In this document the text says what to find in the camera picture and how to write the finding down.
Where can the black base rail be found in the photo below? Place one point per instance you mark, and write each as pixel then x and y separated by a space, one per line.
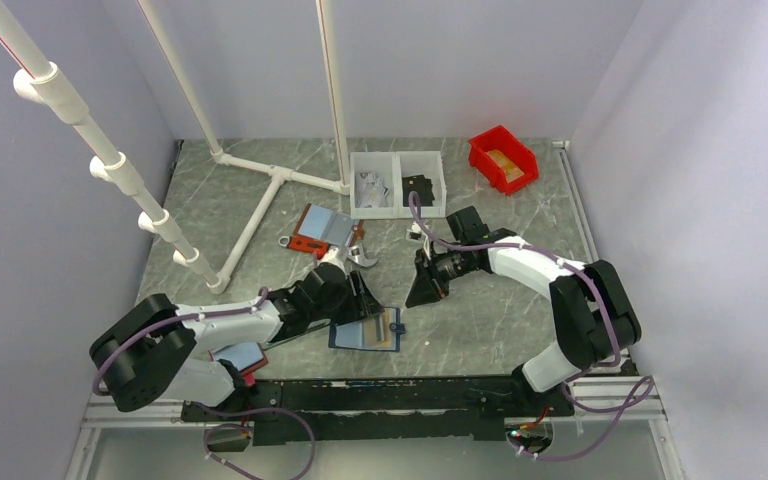
pixel 480 407

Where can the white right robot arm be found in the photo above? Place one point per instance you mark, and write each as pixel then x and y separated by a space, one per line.
pixel 593 316

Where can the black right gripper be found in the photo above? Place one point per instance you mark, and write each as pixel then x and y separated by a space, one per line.
pixel 428 285

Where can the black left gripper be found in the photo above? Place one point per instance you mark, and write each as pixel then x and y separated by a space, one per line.
pixel 366 304

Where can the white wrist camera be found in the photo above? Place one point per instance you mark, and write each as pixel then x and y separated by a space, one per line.
pixel 338 258
pixel 416 234

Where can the navy blue card holder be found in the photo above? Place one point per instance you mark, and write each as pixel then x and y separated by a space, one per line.
pixel 349 336

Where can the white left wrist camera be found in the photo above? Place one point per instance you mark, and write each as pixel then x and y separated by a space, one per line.
pixel 338 258

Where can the orange handled adjustable wrench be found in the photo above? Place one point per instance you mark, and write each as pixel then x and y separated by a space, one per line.
pixel 319 249

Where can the white pvc pipe frame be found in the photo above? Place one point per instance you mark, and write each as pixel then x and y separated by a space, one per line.
pixel 64 235

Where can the green open card holder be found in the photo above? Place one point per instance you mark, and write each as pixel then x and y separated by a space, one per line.
pixel 289 332

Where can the red plastic bin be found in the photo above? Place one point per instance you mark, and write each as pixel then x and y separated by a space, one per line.
pixel 502 139

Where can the red open card holder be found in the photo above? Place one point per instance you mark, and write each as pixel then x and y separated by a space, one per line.
pixel 246 358

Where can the gold cards in bin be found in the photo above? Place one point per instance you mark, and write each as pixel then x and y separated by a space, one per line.
pixel 510 170

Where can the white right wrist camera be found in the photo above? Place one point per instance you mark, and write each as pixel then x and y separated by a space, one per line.
pixel 416 234

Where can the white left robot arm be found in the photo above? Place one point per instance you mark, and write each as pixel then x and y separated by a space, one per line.
pixel 158 349

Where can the white bin with black cards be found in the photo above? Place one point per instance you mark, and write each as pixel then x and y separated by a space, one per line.
pixel 422 172

